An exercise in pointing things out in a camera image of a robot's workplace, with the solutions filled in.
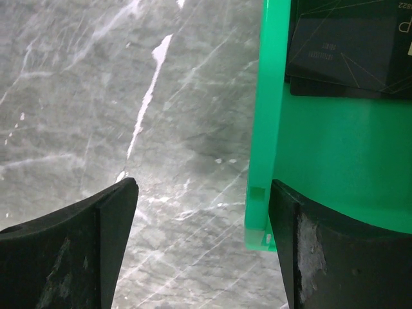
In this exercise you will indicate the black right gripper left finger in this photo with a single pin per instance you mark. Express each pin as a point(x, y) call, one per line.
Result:
point(69, 258)

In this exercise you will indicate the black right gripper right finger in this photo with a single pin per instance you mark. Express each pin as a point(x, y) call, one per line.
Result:
point(329, 260)

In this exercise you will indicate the green plastic bin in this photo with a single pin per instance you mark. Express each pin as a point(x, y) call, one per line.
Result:
point(352, 155)

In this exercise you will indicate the black VIP card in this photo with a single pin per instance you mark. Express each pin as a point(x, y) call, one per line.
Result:
point(357, 49)

